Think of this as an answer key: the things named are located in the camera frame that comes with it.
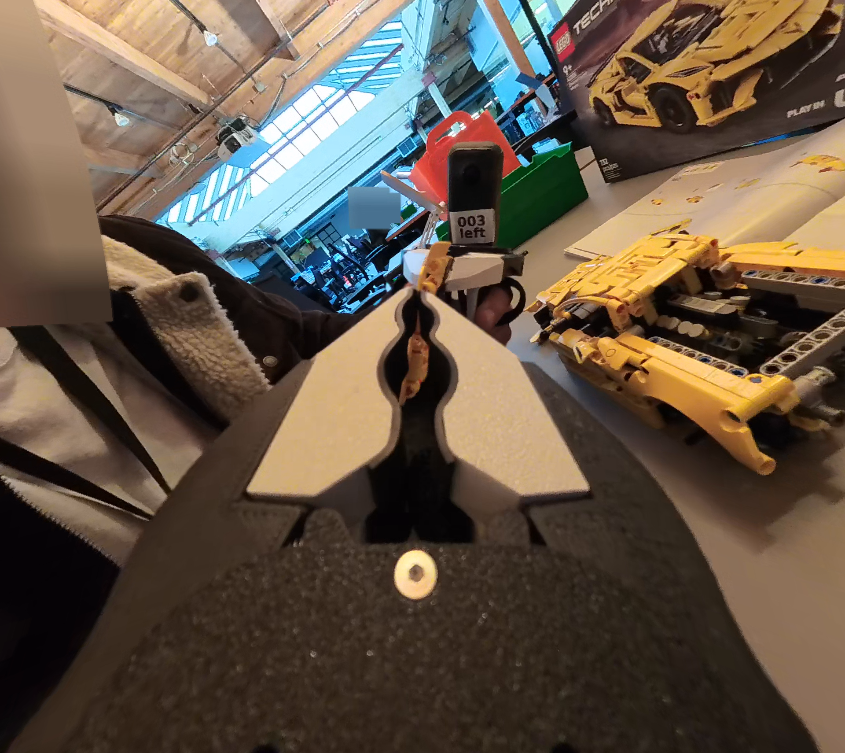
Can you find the red plastic carry case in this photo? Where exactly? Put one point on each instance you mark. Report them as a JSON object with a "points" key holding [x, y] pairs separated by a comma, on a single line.
{"points": [[432, 158]]}

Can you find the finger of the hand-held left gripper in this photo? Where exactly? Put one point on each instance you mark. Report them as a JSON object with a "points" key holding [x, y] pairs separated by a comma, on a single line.
{"points": [[478, 272], [416, 269]]}

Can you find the yellow brick arm assembly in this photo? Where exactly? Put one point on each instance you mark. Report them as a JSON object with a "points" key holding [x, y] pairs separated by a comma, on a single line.
{"points": [[417, 363]]}

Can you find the yellow toy brick car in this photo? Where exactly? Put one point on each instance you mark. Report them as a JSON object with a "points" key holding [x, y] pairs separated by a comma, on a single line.
{"points": [[660, 363]]}

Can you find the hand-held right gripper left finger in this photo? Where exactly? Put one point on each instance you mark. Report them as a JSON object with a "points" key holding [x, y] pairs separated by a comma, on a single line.
{"points": [[317, 429]]}

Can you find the ceiling mounted projector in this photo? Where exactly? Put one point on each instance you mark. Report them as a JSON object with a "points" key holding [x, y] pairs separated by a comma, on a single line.
{"points": [[236, 139]]}

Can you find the open instruction booklet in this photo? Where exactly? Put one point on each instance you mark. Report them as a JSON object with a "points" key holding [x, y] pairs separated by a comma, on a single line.
{"points": [[759, 191]]}

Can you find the green plastic bin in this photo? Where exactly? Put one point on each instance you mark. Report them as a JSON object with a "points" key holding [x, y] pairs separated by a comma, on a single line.
{"points": [[541, 198]]}

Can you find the toy car set box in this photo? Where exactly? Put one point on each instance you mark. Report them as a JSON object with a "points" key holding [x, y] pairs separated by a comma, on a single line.
{"points": [[693, 39]]}

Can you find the person's left hand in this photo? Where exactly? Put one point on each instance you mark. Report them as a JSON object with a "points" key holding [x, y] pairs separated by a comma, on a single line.
{"points": [[495, 317]]}

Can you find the person's white shirt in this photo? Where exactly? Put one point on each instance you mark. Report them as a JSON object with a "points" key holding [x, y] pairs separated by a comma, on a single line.
{"points": [[66, 423]]}

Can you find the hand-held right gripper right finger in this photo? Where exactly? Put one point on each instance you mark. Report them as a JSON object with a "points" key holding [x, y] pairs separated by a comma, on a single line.
{"points": [[515, 429]]}

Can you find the ceiling spotlight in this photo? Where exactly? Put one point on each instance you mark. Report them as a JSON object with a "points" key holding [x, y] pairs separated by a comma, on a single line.
{"points": [[121, 118], [210, 38]]}

